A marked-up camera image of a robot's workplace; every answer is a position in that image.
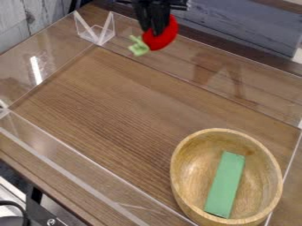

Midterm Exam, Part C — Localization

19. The red plush strawberry toy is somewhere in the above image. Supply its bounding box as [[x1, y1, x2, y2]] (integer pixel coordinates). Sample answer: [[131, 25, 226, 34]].
[[127, 15, 179, 57]]

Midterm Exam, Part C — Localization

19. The black table leg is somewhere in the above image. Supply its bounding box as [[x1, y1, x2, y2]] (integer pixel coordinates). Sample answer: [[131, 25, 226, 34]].
[[25, 185, 43, 212]]

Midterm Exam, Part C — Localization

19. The black cable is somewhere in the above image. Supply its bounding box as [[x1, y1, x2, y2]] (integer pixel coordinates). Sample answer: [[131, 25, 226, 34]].
[[0, 200, 29, 226]]

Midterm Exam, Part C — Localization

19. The wooden oval bowl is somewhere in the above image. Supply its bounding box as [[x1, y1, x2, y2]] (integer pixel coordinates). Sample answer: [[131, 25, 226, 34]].
[[170, 128, 283, 226]]

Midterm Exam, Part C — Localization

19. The clear acrylic barrier panel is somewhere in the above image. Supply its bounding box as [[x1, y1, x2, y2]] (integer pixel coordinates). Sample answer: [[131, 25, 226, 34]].
[[0, 101, 195, 226]]

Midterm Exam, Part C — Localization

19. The green rectangular block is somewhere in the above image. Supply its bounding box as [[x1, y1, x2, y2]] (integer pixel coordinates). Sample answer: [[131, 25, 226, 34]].
[[204, 151, 246, 219]]

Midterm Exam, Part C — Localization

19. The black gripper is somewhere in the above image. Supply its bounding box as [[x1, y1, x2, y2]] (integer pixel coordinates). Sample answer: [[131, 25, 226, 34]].
[[116, 0, 188, 36]]

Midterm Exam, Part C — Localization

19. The clear acrylic corner bracket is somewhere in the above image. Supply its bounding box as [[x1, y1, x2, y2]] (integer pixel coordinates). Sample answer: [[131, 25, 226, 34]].
[[73, 11, 116, 46]]

